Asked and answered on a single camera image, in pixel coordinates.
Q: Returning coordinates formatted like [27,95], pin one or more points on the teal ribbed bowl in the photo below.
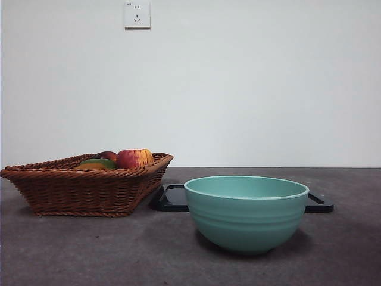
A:
[247,220]

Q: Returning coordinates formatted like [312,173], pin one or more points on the green fruit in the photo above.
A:
[101,162]

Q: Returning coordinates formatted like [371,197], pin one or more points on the brown wicker basket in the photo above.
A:
[83,190]

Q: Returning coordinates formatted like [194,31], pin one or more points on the dark red fruit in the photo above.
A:
[107,155]

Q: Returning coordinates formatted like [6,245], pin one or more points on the red and yellow apple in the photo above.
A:
[131,159]

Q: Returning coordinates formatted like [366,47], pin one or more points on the black rectangular tray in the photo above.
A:
[174,199]

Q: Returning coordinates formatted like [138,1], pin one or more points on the orange brown fruit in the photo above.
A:
[89,167]

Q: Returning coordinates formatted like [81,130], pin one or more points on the white wall power socket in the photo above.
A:
[137,15]

